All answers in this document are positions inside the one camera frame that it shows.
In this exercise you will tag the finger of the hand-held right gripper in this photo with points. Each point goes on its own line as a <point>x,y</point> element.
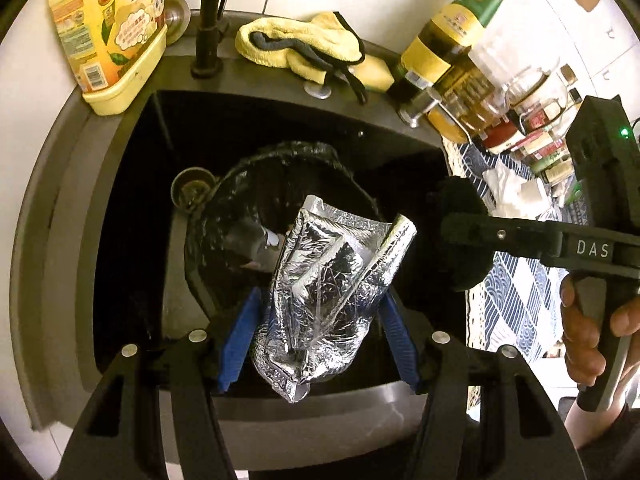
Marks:
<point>500,235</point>

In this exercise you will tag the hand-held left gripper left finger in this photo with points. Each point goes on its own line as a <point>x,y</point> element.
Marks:
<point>242,335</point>

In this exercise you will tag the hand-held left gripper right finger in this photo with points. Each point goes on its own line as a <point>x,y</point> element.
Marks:
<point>400,345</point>

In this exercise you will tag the large silver foil bag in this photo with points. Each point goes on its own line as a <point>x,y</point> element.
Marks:
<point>325,300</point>

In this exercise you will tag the bin with black bag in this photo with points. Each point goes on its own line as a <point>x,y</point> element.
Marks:
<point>210,245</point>

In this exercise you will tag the person's right forearm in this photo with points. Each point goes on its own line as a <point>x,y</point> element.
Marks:
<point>580,425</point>

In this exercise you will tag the person's right hand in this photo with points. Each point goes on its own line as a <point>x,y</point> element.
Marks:
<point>575,335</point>

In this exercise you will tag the red label sauce bottle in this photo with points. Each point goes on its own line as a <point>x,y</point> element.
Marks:
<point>542,149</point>

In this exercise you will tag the blue checked tablecloth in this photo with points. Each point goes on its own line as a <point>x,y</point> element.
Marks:
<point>515,300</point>

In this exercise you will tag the dark soy sauce jug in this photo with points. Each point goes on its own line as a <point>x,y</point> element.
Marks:
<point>500,137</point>

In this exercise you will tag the clear cooking oil jug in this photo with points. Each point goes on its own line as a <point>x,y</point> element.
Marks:
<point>480,105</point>

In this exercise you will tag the metal soap dispenser pump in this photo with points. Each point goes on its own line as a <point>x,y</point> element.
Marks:
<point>417,110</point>

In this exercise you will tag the metal sink drain strainer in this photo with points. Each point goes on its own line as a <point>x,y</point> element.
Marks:
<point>192,187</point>

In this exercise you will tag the black kitchen sink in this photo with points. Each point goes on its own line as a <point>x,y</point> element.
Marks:
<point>130,210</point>

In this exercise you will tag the tall green label bottle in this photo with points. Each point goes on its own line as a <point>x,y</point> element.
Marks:
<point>450,40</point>

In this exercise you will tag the yellow sponge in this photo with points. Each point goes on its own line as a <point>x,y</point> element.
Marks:
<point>377,72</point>

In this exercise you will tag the small metal hole cover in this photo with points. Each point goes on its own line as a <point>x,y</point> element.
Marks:
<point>317,91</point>

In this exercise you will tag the yellow cleaning cloth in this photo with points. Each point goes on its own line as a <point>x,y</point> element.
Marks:
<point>280,35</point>

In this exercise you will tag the black faucet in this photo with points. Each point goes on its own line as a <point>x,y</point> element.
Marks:
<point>210,35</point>

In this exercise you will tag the round metal knob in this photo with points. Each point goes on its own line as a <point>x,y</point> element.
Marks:
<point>176,16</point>

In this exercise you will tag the yellow dish soap bottle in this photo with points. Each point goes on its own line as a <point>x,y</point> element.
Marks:
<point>107,35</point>

